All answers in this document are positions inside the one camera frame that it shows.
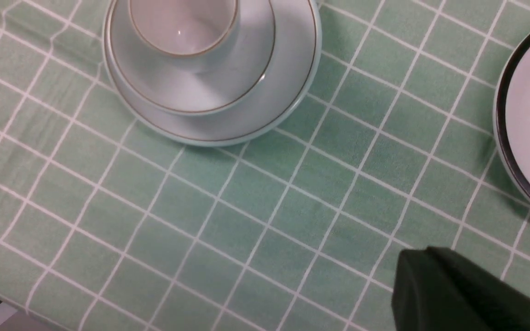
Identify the pale blue shallow bowl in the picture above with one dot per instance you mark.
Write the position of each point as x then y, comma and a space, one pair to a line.
182, 92

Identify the green checked tablecloth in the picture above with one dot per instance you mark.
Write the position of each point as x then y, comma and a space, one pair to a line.
107, 226

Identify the pale blue large plate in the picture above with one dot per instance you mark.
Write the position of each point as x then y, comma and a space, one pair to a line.
293, 67

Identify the pale blue ceramic cup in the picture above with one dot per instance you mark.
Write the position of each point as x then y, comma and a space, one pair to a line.
194, 35

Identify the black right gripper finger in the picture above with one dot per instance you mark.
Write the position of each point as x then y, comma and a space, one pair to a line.
437, 289

